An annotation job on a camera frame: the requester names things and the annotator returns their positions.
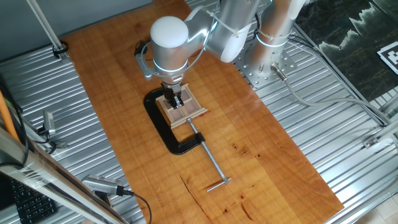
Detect black arm base cables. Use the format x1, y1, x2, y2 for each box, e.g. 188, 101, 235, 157
253, 7, 262, 34

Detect small metal corner bracket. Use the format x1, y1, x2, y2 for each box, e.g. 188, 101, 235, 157
362, 135, 380, 149

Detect orange tube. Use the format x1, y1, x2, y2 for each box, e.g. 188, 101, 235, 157
0, 90, 19, 142

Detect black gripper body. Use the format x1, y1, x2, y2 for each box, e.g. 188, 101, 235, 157
160, 82, 183, 100

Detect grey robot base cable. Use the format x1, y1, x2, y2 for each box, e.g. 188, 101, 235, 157
270, 63, 391, 125

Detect black white marker tag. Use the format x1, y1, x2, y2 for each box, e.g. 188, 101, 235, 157
376, 41, 398, 75

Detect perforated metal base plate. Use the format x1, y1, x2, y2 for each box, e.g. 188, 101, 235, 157
233, 40, 298, 90

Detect aluminium pole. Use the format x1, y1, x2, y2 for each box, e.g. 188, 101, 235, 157
25, 0, 70, 60

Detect black camera lead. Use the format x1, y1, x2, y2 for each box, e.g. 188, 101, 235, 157
116, 186, 153, 224

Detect black keyboard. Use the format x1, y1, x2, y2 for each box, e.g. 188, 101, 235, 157
9, 179, 58, 224

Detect aluminium frame beam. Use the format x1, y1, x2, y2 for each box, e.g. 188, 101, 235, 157
0, 127, 130, 224

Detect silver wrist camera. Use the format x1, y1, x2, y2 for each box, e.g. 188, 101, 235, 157
135, 52, 158, 82

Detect black metal C-clamp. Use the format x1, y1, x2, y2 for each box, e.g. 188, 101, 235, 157
143, 86, 233, 193

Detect small silver camera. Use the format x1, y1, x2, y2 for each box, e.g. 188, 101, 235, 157
42, 111, 57, 136

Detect silver camera with black plug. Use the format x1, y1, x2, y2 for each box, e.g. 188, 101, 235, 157
81, 175, 125, 197

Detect dark marble pattern board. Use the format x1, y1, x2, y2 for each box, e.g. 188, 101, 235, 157
294, 0, 398, 102

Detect black pole strap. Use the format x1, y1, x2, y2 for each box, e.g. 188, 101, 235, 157
52, 40, 69, 58

